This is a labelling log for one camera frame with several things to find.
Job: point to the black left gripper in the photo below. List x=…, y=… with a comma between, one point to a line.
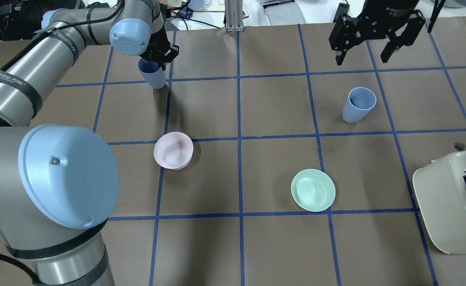
x=156, y=43

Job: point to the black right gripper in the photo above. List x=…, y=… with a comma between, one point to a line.
x=380, y=18

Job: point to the blue cup moved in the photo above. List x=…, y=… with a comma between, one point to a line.
x=359, y=103
x=152, y=73

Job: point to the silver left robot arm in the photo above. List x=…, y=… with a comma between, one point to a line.
x=58, y=184

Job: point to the blue cup on desk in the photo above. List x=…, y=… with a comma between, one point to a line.
x=195, y=4

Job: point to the pink bowl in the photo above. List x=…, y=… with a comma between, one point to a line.
x=173, y=151

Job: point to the kitchen scale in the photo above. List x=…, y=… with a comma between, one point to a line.
x=283, y=12

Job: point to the green bowl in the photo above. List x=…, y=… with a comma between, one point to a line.
x=313, y=190

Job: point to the cream toaster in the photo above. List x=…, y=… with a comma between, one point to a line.
x=440, y=189

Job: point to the aluminium frame post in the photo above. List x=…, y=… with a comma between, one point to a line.
x=234, y=16

